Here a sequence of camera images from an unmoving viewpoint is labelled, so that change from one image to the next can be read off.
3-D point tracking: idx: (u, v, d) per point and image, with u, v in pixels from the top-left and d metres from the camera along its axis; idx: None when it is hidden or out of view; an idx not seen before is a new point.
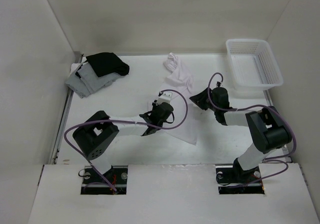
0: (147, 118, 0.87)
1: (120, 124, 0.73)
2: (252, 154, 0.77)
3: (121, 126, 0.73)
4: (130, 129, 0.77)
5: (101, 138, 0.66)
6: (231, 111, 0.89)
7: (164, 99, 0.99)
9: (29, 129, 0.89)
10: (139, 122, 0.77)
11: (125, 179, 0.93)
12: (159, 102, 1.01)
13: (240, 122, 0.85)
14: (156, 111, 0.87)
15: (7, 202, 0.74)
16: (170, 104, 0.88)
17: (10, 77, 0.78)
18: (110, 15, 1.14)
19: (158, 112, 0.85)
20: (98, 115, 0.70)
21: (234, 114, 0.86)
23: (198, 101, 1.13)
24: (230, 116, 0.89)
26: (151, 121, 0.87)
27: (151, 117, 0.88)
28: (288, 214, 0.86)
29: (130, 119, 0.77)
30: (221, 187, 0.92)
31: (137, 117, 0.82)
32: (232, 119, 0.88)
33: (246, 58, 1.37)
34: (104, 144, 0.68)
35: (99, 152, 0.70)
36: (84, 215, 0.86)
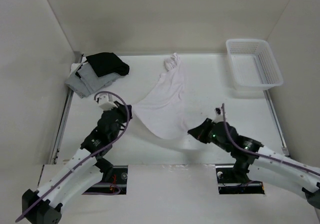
0: (93, 141, 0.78)
1: (54, 189, 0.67)
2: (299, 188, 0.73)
3: (56, 190, 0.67)
4: (73, 178, 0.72)
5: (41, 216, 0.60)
6: (266, 158, 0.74)
7: (103, 104, 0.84)
9: (29, 129, 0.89)
10: (77, 166, 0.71)
11: (125, 179, 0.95)
12: (104, 107, 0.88)
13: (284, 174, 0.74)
14: (99, 126, 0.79)
15: (7, 202, 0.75)
16: (109, 113, 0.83)
17: (10, 77, 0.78)
18: (110, 16, 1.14)
19: (102, 128, 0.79)
20: (26, 198, 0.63)
21: (275, 164, 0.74)
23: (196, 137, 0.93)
24: (263, 163, 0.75)
26: (101, 141, 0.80)
27: (96, 135, 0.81)
28: (289, 214, 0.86)
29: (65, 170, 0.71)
30: (221, 187, 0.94)
31: (79, 155, 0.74)
32: (268, 166, 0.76)
33: (246, 58, 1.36)
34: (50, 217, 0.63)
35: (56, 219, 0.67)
36: (85, 215, 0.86)
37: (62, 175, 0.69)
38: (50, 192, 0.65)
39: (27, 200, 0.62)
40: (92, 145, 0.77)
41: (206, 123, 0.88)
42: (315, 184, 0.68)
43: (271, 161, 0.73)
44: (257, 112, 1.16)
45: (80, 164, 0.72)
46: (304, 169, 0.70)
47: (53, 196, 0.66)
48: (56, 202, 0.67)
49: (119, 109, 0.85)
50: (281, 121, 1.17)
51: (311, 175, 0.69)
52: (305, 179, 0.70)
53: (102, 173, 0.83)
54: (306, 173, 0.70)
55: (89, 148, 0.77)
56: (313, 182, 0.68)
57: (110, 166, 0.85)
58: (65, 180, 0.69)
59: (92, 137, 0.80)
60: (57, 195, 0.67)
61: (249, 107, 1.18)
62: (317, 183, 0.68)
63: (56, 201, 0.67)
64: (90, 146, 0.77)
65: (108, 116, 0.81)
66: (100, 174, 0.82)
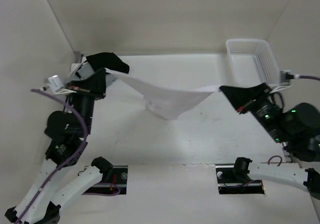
0: (57, 148, 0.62)
1: (30, 209, 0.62)
2: None
3: (32, 210, 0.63)
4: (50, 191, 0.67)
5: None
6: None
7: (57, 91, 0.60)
9: (29, 129, 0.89)
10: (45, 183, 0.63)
11: (125, 179, 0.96)
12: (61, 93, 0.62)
13: None
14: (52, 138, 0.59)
15: (7, 203, 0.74)
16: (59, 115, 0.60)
17: (11, 78, 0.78)
18: (110, 15, 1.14)
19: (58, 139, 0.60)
20: (9, 216, 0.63)
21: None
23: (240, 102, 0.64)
24: None
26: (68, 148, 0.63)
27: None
28: (289, 214, 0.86)
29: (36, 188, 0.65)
30: (221, 188, 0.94)
31: (46, 168, 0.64)
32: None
33: (246, 58, 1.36)
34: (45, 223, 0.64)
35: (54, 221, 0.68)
36: (85, 215, 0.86)
37: (33, 195, 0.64)
38: (27, 213, 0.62)
39: (11, 218, 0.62)
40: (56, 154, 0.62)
41: (260, 93, 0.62)
42: None
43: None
44: None
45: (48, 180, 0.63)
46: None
47: (30, 218, 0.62)
48: (42, 214, 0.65)
49: (93, 92, 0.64)
50: None
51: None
52: None
53: (102, 173, 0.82)
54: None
55: (55, 157, 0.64)
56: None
57: (109, 166, 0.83)
58: (37, 199, 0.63)
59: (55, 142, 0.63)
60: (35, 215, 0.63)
61: None
62: None
63: (41, 215, 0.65)
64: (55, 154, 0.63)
65: (57, 118, 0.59)
66: (100, 175, 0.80)
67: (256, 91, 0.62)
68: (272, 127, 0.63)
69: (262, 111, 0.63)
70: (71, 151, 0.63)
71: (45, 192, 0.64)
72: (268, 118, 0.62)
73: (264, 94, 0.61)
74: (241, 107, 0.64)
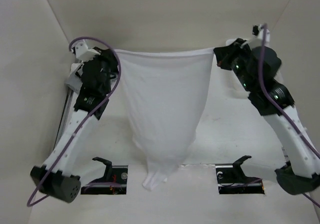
0: (86, 100, 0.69)
1: (62, 158, 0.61)
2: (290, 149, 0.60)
3: (64, 159, 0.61)
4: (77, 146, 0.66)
5: (58, 189, 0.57)
6: (287, 120, 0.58)
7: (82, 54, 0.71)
9: (30, 129, 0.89)
10: (77, 131, 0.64)
11: (125, 179, 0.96)
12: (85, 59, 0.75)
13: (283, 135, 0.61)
14: (87, 85, 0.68)
15: (8, 202, 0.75)
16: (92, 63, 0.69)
17: (11, 78, 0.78)
18: (110, 16, 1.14)
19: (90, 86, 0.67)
20: (36, 171, 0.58)
21: (289, 133, 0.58)
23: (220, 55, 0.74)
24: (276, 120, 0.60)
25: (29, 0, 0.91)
26: (94, 99, 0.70)
27: (86, 94, 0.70)
28: (288, 214, 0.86)
29: (68, 136, 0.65)
30: (221, 187, 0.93)
31: (78, 116, 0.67)
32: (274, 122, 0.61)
33: None
34: (72, 183, 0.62)
35: (76, 187, 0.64)
36: (85, 215, 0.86)
37: (66, 142, 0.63)
38: (59, 163, 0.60)
39: (38, 175, 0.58)
40: (87, 104, 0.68)
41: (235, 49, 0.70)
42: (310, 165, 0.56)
43: (289, 127, 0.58)
44: (256, 112, 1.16)
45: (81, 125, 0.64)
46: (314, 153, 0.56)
47: (62, 165, 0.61)
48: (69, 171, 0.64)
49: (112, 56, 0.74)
50: None
51: (315, 163, 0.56)
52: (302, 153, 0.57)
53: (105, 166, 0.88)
54: (312, 159, 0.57)
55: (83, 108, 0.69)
56: (311, 171, 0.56)
57: (110, 163, 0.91)
58: (70, 146, 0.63)
59: (83, 96, 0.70)
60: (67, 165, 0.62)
61: (249, 107, 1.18)
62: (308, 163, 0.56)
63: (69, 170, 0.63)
64: (85, 106, 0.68)
65: (90, 68, 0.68)
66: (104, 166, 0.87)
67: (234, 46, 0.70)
68: (242, 74, 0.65)
69: (236, 61, 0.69)
70: (98, 101, 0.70)
71: (77, 139, 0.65)
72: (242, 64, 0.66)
73: (239, 49, 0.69)
74: (220, 61, 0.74)
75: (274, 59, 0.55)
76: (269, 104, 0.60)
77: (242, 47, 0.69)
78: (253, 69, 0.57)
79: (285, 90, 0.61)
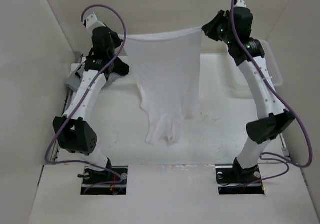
0: (95, 62, 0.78)
1: (81, 107, 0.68)
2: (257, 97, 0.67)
3: (83, 108, 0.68)
4: (92, 98, 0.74)
5: (79, 131, 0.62)
6: (254, 66, 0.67)
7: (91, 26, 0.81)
9: (30, 129, 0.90)
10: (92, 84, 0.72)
11: (125, 179, 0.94)
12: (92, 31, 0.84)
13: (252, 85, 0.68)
14: (95, 45, 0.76)
15: (8, 202, 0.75)
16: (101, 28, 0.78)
17: (11, 78, 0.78)
18: (109, 16, 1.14)
19: (98, 45, 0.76)
20: (57, 121, 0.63)
21: (255, 78, 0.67)
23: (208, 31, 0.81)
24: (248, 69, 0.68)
25: (29, 0, 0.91)
26: (102, 59, 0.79)
27: (95, 58, 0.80)
28: (289, 214, 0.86)
29: (83, 91, 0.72)
30: (221, 187, 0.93)
31: (89, 75, 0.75)
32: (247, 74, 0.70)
33: None
34: (91, 134, 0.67)
35: (93, 139, 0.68)
36: (84, 215, 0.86)
37: (83, 94, 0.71)
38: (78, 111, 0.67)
39: (61, 120, 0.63)
40: (96, 65, 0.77)
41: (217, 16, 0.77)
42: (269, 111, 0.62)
43: (255, 72, 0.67)
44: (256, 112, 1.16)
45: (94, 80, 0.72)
46: (274, 94, 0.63)
47: (82, 113, 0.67)
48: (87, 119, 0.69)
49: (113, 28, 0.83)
50: None
51: (275, 106, 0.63)
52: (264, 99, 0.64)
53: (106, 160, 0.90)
54: (272, 102, 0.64)
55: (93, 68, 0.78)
56: (269, 110, 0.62)
57: (109, 162, 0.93)
58: (87, 98, 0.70)
59: (92, 59, 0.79)
60: (86, 112, 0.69)
61: (249, 107, 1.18)
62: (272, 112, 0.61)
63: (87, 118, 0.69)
64: (94, 66, 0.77)
65: (99, 32, 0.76)
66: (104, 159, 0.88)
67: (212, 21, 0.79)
68: (226, 34, 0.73)
69: (220, 27, 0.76)
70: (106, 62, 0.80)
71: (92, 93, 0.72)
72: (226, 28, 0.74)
73: (223, 17, 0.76)
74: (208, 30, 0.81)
75: (247, 14, 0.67)
76: (243, 52, 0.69)
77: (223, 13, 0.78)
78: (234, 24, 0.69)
79: (259, 44, 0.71)
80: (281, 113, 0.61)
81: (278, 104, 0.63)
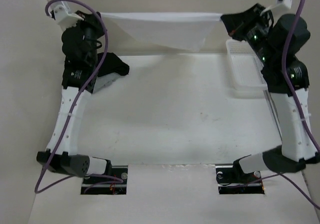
0: (73, 74, 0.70)
1: (64, 139, 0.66)
2: (286, 132, 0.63)
3: (66, 138, 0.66)
4: (76, 121, 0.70)
5: (69, 167, 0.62)
6: (295, 102, 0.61)
7: (61, 19, 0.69)
9: (29, 129, 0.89)
10: (72, 111, 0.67)
11: (125, 179, 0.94)
12: (63, 24, 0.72)
13: (286, 119, 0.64)
14: (68, 55, 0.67)
15: (8, 202, 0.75)
16: (75, 34, 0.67)
17: (11, 78, 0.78)
18: (110, 16, 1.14)
19: (73, 56, 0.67)
20: (40, 158, 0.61)
21: (292, 116, 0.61)
23: (233, 31, 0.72)
24: (286, 102, 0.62)
25: None
26: (82, 71, 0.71)
27: (73, 68, 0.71)
28: (288, 214, 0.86)
29: (64, 117, 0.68)
30: (221, 188, 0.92)
31: (70, 96, 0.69)
32: (282, 104, 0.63)
33: (246, 58, 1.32)
34: (80, 162, 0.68)
35: (86, 162, 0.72)
36: (84, 216, 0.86)
37: (64, 123, 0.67)
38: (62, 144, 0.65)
39: (45, 158, 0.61)
40: (75, 79, 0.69)
41: (252, 16, 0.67)
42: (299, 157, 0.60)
43: (294, 110, 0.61)
44: (257, 112, 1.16)
45: (74, 104, 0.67)
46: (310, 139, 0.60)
47: (66, 146, 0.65)
48: (73, 148, 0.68)
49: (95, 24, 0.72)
50: None
51: (307, 149, 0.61)
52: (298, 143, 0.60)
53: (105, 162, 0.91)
54: (305, 145, 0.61)
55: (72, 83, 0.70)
56: (300, 154, 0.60)
57: (109, 162, 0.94)
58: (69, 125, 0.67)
59: (70, 70, 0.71)
60: (70, 143, 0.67)
61: (249, 107, 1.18)
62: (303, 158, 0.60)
63: (73, 147, 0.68)
64: (71, 80, 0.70)
65: (72, 40, 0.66)
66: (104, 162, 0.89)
67: (247, 15, 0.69)
68: (260, 45, 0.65)
69: (253, 31, 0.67)
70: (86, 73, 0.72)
71: (75, 118, 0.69)
72: (261, 35, 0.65)
73: (260, 17, 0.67)
74: (234, 30, 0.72)
75: (304, 31, 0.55)
76: (284, 79, 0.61)
77: (262, 14, 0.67)
78: (277, 39, 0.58)
79: (304, 69, 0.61)
80: (310, 158, 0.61)
81: (311, 148, 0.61)
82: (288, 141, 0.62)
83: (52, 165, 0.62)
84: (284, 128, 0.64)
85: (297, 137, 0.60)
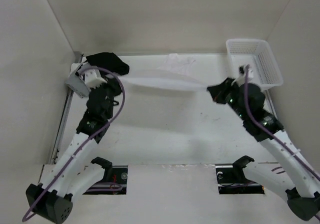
0: (89, 124, 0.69)
1: (59, 178, 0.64)
2: (292, 175, 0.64)
3: (61, 178, 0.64)
4: (76, 166, 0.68)
5: (52, 208, 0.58)
6: (278, 143, 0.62)
7: (90, 81, 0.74)
9: (29, 129, 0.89)
10: (77, 153, 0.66)
11: (125, 179, 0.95)
12: (91, 86, 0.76)
13: (283, 162, 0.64)
14: (89, 109, 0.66)
15: (8, 203, 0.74)
16: (99, 93, 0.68)
17: (11, 78, 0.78)
18: (109, 16, 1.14)
19: (93, 112, 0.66)
20: (31, 191, 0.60)
21: (283, 155, 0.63)
23: (216, 97, 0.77)
24: (274, 147, 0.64)
25: None
26: (96, 123, 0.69)
27: (90, 117, 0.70)
28: (288, 215, 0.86)
29: (67, 157, 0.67)
30: (221, 187, 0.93)
31: (78, 139, 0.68)
32: (273, 150, 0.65)
33: (246, 58, 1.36)
34: (64, 206, 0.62)
35: (68, 209, 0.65)
36: (84, 216, 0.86)
37: (65, 162, 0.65)
38: (55, 182, 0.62)
39: (34, 193, 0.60)
40: (88, 128, 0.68)
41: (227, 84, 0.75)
42: (313, 191, 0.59)
43: (282, 149, 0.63)
44: None
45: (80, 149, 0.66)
46: (311, 172, 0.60)
47: (58, 186, 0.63)
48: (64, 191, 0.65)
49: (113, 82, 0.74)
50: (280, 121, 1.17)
51: (315, 182, 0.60)
52: (305, 179, 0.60)
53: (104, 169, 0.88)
54: (311, 178, 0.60)
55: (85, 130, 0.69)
56: (312, 189, 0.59)
57: (110, 164, 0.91)
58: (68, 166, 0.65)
59: (86, 119, 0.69)
60: (63, 184, 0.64)
61: None
62: (315, 191, 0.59)
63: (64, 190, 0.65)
64: (86, 128, 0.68)
65: (95, 101, 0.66)
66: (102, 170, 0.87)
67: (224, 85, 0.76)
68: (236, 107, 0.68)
69: (229, 96, 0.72)
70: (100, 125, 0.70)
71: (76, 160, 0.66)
72: (235, 99, 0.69)
73: (232, 86, 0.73)
74: (216, 97, 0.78)
75: (260, 94, 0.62)
76: (260, 130, 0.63)
77: (233, 84, 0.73)
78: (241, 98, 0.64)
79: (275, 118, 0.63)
80: None
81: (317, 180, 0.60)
82: (298, 181, 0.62)
83: (37, 204, 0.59)
84: (289, 171, 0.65)
85: (302, 174, 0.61)
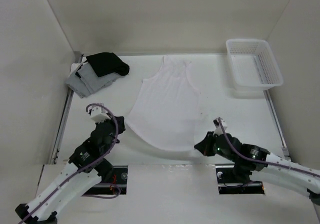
0: (81, 155, 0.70)
1: (42, 205, 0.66)
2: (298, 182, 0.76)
3: (45, 206, 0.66)
4: (62, 194, 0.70)
5: None
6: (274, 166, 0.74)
7: (95, 116, 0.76)
9: (29, 129, 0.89)
10: (63, 184, 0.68)
11: (125, 179, 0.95)
12: (96, 119, 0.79)
13: (287, 177, 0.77)
14: (92, 138, 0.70)
15: (7, 203, 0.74)
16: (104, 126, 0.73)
17: (11, 78, 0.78)
18: (109, 16, 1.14)
19: (94, 141, 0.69)
20: (19, 211, 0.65)
21: (283, 172, 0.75)
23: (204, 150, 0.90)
24: (273, 170, 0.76)
25: None
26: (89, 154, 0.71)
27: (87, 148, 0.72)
28: (288, 214, 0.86)
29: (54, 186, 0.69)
30: (221, 188, 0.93)
31: (66, 170, 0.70)
32: (273, 171, 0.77)
33: (246, 58, 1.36)
34: None
35: None
36: (84, 216, 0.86)
37: (51, 191, 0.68)
38: (39, 208, 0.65)
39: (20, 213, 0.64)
40: (83, 158, 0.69)
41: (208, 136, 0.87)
42: None
43: (279, 168, 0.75)
44: (257, 112, 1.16)
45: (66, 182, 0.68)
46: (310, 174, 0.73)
47: (40, 212, 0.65)
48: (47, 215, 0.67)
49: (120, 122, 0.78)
50: (280, 121, 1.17)
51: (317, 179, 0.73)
52: (313, 182, 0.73)
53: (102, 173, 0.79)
54: (313, 178, 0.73)
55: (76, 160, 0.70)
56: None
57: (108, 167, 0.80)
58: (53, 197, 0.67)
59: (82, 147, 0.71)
60: (45, 211, 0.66)
61: (249, 107, 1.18)
62: None
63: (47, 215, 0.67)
64: (79, 159, 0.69)
65: (99, 131, 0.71)
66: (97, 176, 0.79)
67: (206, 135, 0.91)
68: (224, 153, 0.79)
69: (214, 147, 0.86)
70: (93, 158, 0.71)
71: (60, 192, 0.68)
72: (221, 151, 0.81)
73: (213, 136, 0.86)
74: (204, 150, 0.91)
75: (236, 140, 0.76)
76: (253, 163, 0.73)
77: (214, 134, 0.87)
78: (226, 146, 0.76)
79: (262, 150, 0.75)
80: None
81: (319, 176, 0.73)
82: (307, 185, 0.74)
83: None
84: (293, 180, 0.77)
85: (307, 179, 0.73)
